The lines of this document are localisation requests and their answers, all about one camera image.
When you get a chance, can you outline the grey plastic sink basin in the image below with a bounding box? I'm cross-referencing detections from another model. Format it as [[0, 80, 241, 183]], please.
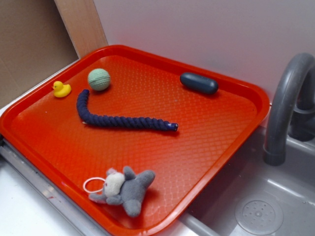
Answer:
[[180, 128, 315, 236]]

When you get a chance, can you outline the dark blue oval capsule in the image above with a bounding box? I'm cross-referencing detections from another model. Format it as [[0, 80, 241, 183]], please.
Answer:
[[180, 72, 219, 94]]

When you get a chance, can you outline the brown cardboard panel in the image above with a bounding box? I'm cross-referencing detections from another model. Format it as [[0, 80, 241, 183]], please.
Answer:
[[0, 0, 78, 107]]

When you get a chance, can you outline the red plastic tray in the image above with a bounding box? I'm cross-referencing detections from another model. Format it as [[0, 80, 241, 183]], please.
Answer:
[[0, 45, 269, 236]]

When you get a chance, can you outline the green rubber ball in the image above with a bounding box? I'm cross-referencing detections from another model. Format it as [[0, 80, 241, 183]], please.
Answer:
[[88, 68, 111, 91]]

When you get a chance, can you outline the grey plush toy animal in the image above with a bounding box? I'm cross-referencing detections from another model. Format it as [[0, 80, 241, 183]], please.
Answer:
[[83, 166, 156, 218]]

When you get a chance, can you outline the grey plastic faucet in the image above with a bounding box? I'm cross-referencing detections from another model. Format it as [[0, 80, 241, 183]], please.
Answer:
[[263, 53, 315, 166]]

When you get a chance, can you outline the yellow rubber duck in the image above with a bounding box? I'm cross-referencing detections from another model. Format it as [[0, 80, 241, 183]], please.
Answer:
[[52, 81, 71, 98]]

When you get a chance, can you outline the dark blue braided rope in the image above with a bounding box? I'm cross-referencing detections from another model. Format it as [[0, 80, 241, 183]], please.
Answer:
[[76, 89, 179, 133]]

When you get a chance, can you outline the light wooden plank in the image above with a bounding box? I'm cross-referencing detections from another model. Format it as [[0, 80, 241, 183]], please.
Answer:
[[55, 0, 108, 58]]

